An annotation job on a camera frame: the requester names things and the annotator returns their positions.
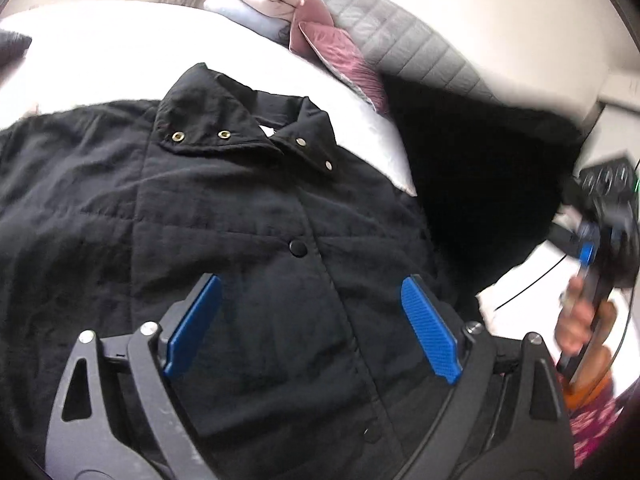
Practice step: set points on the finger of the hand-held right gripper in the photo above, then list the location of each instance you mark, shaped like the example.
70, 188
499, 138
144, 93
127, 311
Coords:
586, 252

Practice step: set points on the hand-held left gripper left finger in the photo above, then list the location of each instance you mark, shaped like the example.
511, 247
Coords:
192, 330

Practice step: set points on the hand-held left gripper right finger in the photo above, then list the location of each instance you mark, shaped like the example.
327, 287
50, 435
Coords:
432, 330

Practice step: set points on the black quilted coat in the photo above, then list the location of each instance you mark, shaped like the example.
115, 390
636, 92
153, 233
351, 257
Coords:
225, 200

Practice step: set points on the person's right forearm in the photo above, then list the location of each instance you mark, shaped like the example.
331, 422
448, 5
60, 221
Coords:
597, 370

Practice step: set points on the person's right hand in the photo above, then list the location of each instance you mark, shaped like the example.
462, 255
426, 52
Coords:
572, 325

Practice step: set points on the black power strip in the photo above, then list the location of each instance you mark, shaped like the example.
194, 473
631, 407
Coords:
607, 177

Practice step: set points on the person's pink patterned clothing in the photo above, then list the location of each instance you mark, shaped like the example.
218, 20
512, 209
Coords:
595, 425

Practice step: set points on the pink velvet pillow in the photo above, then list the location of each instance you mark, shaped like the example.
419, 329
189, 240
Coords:
340, 55
315, 10

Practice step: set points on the grey padded headboard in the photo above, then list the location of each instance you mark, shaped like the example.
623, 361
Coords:
390, 35

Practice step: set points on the bed with pale grey sheet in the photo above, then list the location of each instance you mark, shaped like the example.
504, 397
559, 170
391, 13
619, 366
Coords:
100, 50

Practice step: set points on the light blue pillow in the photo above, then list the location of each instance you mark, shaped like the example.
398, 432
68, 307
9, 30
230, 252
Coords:
240, 12

